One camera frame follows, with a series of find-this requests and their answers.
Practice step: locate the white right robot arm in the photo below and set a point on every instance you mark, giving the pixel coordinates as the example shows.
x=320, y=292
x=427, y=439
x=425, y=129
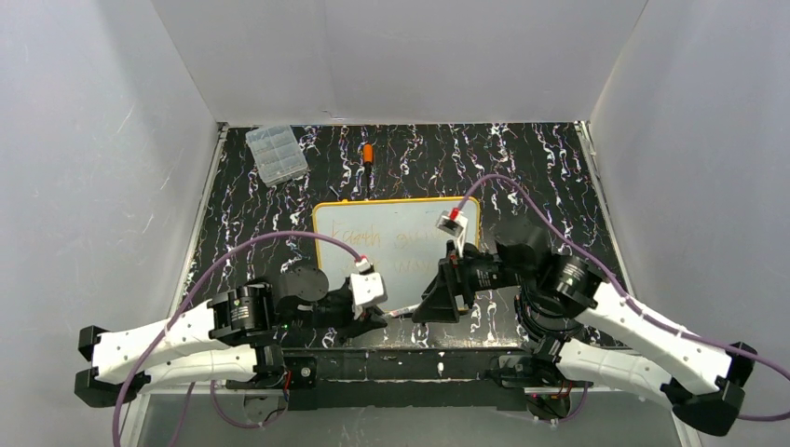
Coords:
x=702, y=386

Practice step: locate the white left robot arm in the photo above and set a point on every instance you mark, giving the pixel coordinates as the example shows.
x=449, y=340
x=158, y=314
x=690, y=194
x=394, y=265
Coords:
x=231, y=337

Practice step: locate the aluminium frame rail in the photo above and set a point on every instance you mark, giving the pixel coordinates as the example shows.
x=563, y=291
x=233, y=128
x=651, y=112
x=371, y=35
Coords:
x=355, y=397

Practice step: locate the clear plastic organizer box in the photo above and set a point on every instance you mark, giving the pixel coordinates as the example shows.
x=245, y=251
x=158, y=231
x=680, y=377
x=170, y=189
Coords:
x=277, y=154

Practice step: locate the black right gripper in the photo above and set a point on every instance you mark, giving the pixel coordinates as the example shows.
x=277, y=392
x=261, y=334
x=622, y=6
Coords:
x=449, y=283

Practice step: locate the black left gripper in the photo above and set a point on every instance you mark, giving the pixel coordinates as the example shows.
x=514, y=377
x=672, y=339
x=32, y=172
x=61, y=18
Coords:
x=347, y=323

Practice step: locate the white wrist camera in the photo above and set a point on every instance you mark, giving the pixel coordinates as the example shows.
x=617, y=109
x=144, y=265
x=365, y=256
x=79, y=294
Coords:
x=368, y=290
x=454, y=224

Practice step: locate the white orange marker pen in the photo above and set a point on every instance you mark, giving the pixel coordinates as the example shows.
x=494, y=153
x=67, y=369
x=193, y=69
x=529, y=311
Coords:
x=403, y=312

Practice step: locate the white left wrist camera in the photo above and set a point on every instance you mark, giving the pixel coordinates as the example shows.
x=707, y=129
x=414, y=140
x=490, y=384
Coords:
x=368, y=290

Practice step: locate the orange handled screwdriver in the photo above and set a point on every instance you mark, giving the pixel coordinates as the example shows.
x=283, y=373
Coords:
x=367, y=162

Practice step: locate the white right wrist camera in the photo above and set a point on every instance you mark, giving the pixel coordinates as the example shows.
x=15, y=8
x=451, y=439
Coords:
x=454, y=224

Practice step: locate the yellow framed whiteboard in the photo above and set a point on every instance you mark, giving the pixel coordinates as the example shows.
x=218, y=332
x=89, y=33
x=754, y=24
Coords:
x=398, y=236

